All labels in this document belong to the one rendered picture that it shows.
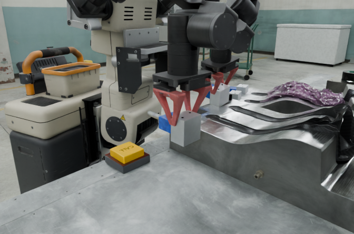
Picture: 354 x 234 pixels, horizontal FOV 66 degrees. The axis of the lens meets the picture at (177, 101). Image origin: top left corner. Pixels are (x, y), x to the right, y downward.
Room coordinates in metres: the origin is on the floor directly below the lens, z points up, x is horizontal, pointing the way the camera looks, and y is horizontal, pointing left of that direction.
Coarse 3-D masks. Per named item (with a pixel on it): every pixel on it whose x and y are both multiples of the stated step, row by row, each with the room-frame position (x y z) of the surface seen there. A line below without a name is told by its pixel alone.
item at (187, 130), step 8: (152, 112) 0.57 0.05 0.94; (184, 112) 0.52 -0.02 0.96; (192, 112) 0.52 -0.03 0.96; (160, 120) 0.53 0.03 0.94; (184, 120) 0.48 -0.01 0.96; (192, 120) 0.49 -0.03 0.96; (200, 120) 0.51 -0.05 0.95; (160, 128) 0.53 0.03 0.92; (168, 128) 0.51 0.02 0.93; (176, 128) 0.49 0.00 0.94; (184, 128) 0.48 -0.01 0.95; (192, 128) 0.49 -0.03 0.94; (200, 128) 0.51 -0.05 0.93; (176, 136) 0.49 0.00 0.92; (184, 136) 0.48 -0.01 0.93; (192, 136) 0.49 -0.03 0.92; (184, 144) 0.48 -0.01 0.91
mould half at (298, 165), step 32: (224, 128) 0.62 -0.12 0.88; (256, 128) 0.62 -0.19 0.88; (224, 160) 0.56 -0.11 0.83; (256, 160) 0.50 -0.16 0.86; (288, 160) 0.46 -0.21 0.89; (320, 160) 0.42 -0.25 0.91; (352, 160) 0.51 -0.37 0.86; (288, 192) 0.45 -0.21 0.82; (320, 192) 0.41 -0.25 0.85; (352, 192) 0.40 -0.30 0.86; (352, 224) 0.37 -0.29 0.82
